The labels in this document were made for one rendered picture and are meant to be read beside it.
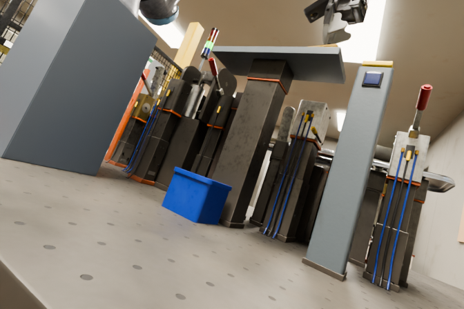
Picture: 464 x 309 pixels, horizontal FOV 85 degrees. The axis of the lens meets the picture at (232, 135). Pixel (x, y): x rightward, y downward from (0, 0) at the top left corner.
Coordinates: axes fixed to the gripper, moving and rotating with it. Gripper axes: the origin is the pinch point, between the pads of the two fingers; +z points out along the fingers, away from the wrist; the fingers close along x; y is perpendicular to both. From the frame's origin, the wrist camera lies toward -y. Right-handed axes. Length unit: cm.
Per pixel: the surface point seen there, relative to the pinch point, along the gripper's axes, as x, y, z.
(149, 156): -7, -46, 44
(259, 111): -6.3, -8.8, 23.8
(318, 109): 10.5, -1.1, 14.7
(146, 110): 5, -80, 25
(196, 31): 58, -148, -69
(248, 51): -10.6, -15.8, 8.3
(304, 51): -8.5, -0.4, 8.0
